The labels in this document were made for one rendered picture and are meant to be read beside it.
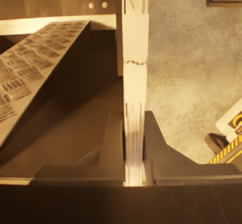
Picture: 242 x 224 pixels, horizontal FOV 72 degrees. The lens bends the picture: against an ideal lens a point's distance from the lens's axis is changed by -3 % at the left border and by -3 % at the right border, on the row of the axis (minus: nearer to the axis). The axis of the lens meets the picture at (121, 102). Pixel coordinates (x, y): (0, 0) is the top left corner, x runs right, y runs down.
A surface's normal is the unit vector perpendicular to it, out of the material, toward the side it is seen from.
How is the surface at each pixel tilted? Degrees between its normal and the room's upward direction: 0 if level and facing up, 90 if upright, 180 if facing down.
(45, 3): 0
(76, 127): 90
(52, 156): 90
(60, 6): 0
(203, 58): 0
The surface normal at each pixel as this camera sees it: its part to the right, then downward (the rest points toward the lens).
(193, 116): -0.02, 0.45
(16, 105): -0.03, -0.80
